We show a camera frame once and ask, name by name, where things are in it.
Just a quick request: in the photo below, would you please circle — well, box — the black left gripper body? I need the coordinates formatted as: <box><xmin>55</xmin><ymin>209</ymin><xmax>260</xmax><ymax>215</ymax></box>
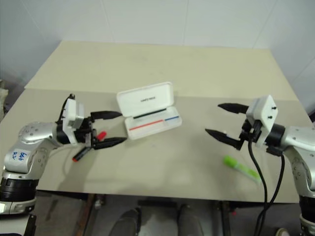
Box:
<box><xmin>75</xmin><ymin>115</ymin><xmax>99</xmax><ymax>150</ymax></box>

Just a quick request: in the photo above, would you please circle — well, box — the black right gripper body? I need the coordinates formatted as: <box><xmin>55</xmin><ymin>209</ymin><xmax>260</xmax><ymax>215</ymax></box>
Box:
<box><xmin>239</xmin><ymin>118</ymin><xmax>262</xmax><ymax>143</ymax></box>

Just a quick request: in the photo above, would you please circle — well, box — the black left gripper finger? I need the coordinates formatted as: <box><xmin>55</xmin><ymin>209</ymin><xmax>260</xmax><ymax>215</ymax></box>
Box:
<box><xmin>90</xmin><ymin>111</ymin><xmax>123</xmax><ymax>121</ymax></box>
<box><xmin>92</xmin><ymin>137</ymin><xmax>127</xmax><ymax>150</ymax></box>

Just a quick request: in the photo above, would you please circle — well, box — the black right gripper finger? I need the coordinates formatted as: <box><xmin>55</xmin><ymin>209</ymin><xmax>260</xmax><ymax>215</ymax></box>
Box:
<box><xmin>217</xmin><ymin>102</ymin><xmax>250</xmax><ymax>116</ymax></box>
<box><xmin>204</xmin><ymin>128</ymin><xmax>245</xmax><ymax>151</ymax></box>

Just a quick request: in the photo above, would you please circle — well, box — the white plastic pencil case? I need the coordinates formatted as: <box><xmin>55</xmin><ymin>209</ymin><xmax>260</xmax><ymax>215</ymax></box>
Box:
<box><xmin>116</xmin><ymin>81</ymin><xmax>184</xmax><ymax>141</ymax></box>

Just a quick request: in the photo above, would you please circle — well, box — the green highlighter pen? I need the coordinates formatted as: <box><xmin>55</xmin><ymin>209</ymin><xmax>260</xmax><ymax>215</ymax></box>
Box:
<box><xmin>223</xmin><ymin>155</ymin><xmax>262</xmax><ymax>183</ymax></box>

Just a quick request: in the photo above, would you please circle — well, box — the black marker with red cap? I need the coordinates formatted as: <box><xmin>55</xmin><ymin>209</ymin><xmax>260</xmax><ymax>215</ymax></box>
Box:
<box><xmin>72</xmin><ymin>131</ymin><xmax>108</xmax><ymax>163</ymax></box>

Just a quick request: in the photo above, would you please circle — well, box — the rusty metal table leg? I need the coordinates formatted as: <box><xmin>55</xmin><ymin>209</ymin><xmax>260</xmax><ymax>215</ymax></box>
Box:
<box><xmin>79</xmin><ymin>193</ymin><xmax>96</xmax><ymax>236</ymax></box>

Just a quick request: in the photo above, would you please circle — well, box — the dark metal table leg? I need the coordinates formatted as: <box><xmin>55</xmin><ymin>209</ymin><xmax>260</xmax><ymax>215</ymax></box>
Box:
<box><xmin>220</xmin><ymin>201</ymin><xmax>232</xmax><ymax>236</ymax></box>

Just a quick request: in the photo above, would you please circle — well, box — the grey rounded shape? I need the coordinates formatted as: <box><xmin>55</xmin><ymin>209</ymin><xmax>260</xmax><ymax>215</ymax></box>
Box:
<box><xmin>115</xmin><ymin>208</ymin><xmax>143</xmax><ymax>236</ymax></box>

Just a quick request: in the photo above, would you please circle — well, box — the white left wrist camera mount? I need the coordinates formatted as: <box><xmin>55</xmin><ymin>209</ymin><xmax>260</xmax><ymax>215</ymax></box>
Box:
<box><xmin>61</xmin><ymin>98</ymin><xmax>86</xmax><ymax>144</ymax></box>

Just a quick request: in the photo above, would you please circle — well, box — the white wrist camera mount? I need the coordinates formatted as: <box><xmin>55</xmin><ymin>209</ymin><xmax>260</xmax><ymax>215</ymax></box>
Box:
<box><xmin>61</xmin><ymin>98</ymin><xmax>86</xmax><ymax>144</ymax></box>
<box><xmin>246</xmin><ymin>94</ymin><xmax>280</xmax><ymax>148</ymax></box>

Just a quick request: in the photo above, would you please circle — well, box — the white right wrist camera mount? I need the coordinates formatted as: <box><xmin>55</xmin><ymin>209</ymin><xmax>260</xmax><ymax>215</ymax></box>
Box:
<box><xmin>246</xmin><ymin>94</ymin><xmax>280</xmax><ymax>148</ymax></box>

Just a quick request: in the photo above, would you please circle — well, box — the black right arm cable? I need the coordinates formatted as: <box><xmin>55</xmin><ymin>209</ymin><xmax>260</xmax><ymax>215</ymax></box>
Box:
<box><xmin>248</xmin><ymin>120</ymin><xmax>286</xmax><ymax>236</ymax></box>

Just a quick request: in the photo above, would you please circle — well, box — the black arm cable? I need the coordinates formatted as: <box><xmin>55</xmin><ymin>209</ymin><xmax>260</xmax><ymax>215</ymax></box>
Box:
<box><xmin>248</xmin><ymin>120</ymin><xmax>286</xmax><ymax>236</ymax></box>
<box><xmin>57</xmin><ymin>93</ymin><xmax>76</xmax><ymax>125</ymax></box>

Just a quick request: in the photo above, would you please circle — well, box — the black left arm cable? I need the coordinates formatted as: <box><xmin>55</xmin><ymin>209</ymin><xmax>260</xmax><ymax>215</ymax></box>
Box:
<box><xmin>57</xmin><ymin>93</ymin><xmax>76</xmax><ymax>125</ymax></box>

